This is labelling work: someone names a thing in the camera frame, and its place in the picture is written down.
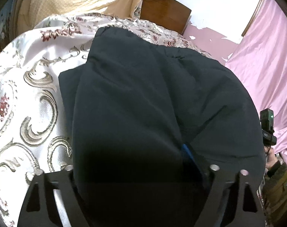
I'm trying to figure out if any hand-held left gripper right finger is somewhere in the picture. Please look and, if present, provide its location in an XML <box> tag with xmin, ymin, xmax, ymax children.
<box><xmin>181</xmin><ymin>144</ymin><xmax>264</xmax><ymax>227</ymax></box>

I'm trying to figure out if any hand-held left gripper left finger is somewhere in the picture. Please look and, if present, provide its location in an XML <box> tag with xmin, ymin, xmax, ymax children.
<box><xmin>17</xmin><ymin>166</ymin><xmax>89</xmax><ymax>227</ymax></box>

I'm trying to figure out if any dark padded jacket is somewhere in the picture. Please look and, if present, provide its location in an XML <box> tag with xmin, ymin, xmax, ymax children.
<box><xmin>58</xmin><ymin>26</ymin><xmax>266</xmax><ymax>227</ymax></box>

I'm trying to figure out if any person's right hand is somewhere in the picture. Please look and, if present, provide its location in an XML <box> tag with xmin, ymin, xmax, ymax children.
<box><xmin>264</xmin><ymin>146</ymin><xmax>280</xmax><ymax>171</ymax></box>

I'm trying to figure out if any pink curtain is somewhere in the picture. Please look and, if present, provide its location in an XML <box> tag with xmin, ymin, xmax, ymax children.
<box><xmin>225</xmin><ymin>0</ymin><xmax>287</xmax><ymax>178</ymax></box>

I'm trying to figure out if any floral patterned bedspread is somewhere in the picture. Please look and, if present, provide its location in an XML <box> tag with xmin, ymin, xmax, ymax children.
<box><xmin>0</xmin><ymin>13</ymin><xmax>267</xmax><ymax>227</ymax></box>

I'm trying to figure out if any brown wooden headboard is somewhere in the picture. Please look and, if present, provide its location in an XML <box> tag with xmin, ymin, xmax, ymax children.
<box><xmin>140</xmin><ymin>0</ymin><xmax>192</xmax><ymax>35</ymax></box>

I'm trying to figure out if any beige knitted blanket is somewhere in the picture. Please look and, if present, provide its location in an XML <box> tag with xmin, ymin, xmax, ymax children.
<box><xmin>16</xmin><ymin>0</ymin><xmax>150</xmax><ymax>32</ymax></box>

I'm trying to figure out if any wooden door frame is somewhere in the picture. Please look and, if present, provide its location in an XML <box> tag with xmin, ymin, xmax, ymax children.
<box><xmin>242</xmin><ymin>0</ymin><xmax>268</xmax><ymax>37</ymax></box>

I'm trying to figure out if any blue floral wall poster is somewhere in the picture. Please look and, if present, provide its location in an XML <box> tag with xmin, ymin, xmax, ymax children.
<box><xmin>0</xmin><ymin>0</ymin><xmax>18</xmax><ymax>59</ymax></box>

